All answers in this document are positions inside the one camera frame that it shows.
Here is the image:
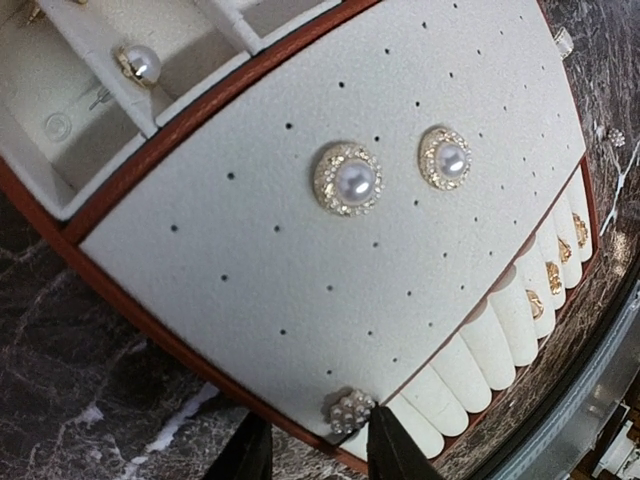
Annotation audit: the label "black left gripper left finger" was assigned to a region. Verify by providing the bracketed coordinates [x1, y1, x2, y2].
[219, 414, 273, 480]

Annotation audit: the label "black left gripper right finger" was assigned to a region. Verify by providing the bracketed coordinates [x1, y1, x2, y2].
[367, 406, 444, 480]

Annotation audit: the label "loose pearl earring in compartment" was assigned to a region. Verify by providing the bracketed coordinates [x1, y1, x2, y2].
[115, 45, 162, 88]

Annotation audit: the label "pearl earring on tray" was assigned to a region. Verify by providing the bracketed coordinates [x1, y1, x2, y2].
[312, 142, 384, 217]
[418, 125, 472, 191]

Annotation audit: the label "brown jewelry tray insert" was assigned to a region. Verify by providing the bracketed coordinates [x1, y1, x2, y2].
[1, 1, 600, 478]

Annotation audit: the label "small silver earrings on table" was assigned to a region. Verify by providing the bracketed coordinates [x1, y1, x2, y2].
[606, 128, 626, 148]

